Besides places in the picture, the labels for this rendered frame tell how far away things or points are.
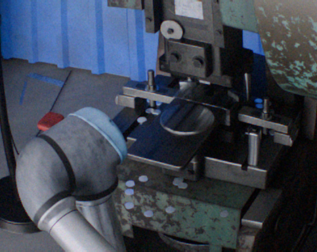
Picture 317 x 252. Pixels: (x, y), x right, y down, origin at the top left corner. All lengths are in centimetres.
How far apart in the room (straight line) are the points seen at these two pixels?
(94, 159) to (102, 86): 227
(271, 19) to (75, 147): 41
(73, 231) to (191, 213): 70
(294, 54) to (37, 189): 52
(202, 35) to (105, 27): 175
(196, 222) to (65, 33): 192
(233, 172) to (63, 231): 74
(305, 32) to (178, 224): 80
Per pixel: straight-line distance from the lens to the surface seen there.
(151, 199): 192
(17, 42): 391
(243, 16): 167
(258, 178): 186
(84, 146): 131
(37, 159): 127
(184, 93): 198
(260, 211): 181
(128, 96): 207
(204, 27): 179
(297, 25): 131
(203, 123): 186
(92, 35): 354
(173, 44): 181
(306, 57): 136
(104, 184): 135
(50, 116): 198
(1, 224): 281
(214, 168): 190
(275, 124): 192
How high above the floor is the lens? 181
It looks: 33 degrees down
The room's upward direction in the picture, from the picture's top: 4 degrees counter-clockwise
